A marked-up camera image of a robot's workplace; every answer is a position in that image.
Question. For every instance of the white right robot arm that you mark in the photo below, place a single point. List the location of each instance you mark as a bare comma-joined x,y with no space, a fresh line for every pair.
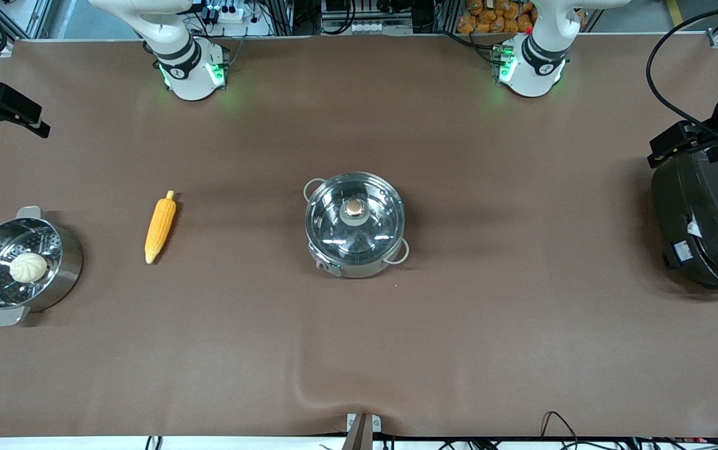
187,75

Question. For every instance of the black rice cooker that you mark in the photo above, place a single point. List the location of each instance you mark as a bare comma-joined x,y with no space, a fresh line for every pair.
709,231

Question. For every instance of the glass pot lid with knob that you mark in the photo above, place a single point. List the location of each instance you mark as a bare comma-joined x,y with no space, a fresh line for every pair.
334,219

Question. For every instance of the dark equipment rack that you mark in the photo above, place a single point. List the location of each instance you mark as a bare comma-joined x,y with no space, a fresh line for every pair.
421,15

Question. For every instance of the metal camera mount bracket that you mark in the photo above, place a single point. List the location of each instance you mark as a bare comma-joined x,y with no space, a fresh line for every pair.
362,434

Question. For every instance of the stainless steel steamer pot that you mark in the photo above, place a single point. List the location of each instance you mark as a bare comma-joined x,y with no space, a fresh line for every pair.
65,262

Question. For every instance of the white power strip with plugs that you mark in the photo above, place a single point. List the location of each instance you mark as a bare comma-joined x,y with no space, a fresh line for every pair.
234,15

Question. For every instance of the steel pot with glass lid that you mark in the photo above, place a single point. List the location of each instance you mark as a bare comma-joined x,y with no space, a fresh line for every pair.
359,270

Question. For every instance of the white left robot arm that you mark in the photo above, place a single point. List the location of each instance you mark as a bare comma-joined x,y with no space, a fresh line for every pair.
531,69

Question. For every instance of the yellow corn cob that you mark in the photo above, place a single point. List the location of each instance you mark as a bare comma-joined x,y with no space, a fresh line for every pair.
160,228

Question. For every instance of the white steamed bun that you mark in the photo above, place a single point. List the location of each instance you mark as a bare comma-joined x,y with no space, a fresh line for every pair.
27,267

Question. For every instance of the brown table mat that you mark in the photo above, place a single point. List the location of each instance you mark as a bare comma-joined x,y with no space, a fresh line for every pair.
459,344

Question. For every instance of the pile of orange packs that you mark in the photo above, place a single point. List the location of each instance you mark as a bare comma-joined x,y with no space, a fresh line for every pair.
490,22

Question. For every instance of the small white power strip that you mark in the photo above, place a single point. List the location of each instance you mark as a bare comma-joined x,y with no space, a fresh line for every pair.
368,28

